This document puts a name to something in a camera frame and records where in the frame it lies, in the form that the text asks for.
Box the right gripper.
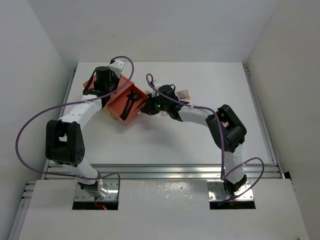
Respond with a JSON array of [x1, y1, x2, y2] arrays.
[[142, 92, 170, 116]]

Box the orange drawer box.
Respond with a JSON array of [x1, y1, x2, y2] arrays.
[[82, 72, 133, 108]]

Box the black fan brush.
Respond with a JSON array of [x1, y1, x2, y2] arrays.
[[122, 91, 142, 118]]

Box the orange top drawer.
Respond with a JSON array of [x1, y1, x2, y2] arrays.
[[107, 84, 147, 125]]

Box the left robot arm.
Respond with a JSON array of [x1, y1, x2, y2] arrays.
[[45, 60, 125, 197]]

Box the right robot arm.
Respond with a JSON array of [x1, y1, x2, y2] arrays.
[[141, 83, 247, 197]]

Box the long nude eyeshadow palette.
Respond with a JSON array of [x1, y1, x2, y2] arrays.
[[161, 111, 168, 117]]

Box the colourful square eyeshadow palette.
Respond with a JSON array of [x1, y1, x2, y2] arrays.
[[176, 90, 191, 101]]

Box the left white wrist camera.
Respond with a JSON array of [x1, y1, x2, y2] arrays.
[[108, 59, 125, 76]]

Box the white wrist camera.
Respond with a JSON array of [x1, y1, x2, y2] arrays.
[[108, 59, 125, 76], [151, 80, 162, 97]]

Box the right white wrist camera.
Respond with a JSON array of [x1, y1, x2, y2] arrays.
[[151, 80, 162, 97]]

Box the aluminium rail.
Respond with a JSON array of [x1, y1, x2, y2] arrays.
[[41, 162, 283, 180]]

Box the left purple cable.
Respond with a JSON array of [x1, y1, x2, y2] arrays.
[[15, 55, 136, 191]]

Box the purple cable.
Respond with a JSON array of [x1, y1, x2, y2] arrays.
[[145, 73, 265, 201], [15, 55, 136, 191]]

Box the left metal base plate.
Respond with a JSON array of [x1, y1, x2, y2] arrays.
[[74, 179, 119, 202]]

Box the metal base plate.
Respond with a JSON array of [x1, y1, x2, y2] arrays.
[[74, 179, 119, 202], [207, 181, 255, 202]]

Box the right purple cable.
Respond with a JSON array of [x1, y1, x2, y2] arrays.
[[145, 73, 265, 201]]

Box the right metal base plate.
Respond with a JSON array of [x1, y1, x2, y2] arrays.
[[207, 181, 255, 202]]

